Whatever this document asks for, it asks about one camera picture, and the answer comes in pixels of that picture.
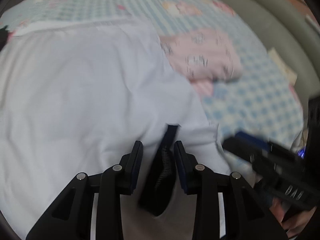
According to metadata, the blue checkered cartoon blanket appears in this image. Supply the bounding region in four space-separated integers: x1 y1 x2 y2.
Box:
1 0 304 147

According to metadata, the white shirt navy trim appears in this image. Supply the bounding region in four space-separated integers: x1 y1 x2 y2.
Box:
1 17 229 239

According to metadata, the cream folded cloth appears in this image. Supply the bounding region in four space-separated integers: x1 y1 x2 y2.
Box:
268 48 298 86

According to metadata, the folded pink patterned clothing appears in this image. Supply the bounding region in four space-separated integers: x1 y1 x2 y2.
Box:
159 28 244 83

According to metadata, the person's right hand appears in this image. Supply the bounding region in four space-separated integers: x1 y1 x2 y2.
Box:
270 197 317 238

